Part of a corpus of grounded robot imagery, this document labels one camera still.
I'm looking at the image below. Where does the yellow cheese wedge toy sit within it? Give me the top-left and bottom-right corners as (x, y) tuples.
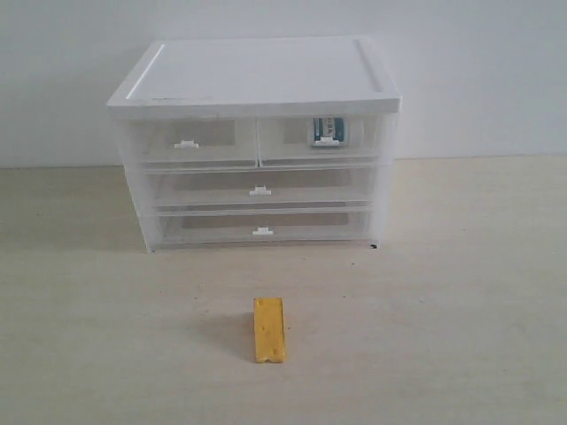
(253, 297), (286, 363)

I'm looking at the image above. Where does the white bottle teal label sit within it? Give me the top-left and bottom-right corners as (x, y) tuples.
(308, 117), (364, 149)

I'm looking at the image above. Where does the middle wide clear drawer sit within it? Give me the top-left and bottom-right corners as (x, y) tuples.
(149, 167), (376, 208)

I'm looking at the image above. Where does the bottom wide clear drawer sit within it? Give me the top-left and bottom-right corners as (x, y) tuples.
(159, 209), (374, 245)

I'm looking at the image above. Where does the wide clear drawer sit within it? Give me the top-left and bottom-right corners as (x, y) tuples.
(149, 167), (376, 208)
(159, 209), (374, 245)

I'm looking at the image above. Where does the white plastic drawer cabinet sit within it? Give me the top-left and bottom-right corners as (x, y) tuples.
(107, 35), (401, 252)

